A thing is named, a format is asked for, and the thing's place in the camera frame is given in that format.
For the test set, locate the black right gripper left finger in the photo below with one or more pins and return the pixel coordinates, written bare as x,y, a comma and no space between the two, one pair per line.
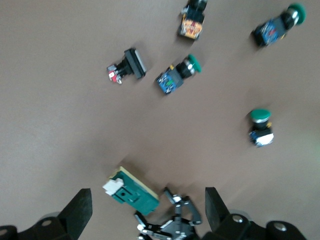
75,212

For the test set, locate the black selector switch orange block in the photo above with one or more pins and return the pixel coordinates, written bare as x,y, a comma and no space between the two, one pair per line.
191,25

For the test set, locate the black square button red terminals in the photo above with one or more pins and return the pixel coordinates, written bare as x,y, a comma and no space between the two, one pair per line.
130,66

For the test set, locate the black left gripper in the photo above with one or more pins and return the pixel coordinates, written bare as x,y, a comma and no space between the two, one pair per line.
175,230

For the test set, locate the green load switch white lever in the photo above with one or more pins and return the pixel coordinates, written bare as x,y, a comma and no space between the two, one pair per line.
132,197

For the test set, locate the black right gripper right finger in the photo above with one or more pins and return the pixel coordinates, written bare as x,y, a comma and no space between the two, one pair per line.
217,212

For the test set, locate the green mushroom push button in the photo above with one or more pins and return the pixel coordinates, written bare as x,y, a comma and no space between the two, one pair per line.
272,30
175,77
261,130

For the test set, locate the brown paper table cover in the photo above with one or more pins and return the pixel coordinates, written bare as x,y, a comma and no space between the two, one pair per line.
75,125

